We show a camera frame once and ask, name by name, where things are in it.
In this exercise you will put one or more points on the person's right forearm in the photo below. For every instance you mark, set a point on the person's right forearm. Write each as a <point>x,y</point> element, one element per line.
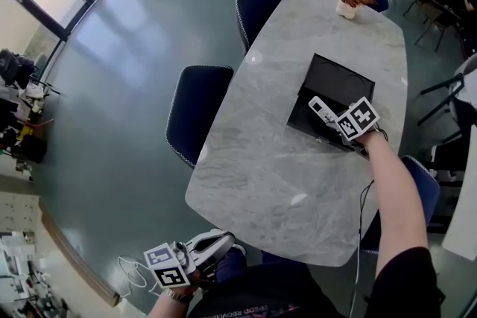
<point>395,197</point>

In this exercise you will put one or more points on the black drawer box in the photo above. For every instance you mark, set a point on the black drawer box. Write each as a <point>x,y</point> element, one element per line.
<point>335,82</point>

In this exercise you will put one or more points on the white remote control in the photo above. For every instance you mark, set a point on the white remote control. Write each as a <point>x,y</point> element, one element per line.
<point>318,107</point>

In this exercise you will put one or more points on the silver wrist watch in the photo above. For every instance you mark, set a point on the silver wrist watch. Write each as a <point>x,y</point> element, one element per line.
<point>178,296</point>

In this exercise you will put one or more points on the dark wicker chair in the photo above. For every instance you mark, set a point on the dark wicker chair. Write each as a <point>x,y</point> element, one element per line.
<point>438,11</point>

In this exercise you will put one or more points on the person's black shirt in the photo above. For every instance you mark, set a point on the person's black shirt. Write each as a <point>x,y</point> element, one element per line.
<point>268,294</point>

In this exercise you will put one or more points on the person's left forearm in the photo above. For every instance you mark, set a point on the person's left forearm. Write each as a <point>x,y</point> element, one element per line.
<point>164,309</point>

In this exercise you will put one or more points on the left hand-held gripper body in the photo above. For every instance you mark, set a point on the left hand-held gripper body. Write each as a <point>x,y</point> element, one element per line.
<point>169,275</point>

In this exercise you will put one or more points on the grey chair black legs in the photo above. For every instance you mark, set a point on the grey chair black legs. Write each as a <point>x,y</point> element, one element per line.
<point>462,85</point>

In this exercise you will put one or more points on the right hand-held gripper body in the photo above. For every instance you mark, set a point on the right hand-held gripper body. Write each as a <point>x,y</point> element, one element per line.
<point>357,119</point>

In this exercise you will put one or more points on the person's white shoe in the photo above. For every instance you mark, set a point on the person's white shoe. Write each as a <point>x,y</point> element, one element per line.
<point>239,249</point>

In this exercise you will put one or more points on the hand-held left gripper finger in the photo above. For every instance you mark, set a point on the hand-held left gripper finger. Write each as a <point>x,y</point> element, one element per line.
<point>208,270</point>
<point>223,240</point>

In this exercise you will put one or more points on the pile of equipment clutter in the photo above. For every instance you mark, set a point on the pile of equipment clutter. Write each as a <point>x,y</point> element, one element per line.
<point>18,104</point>

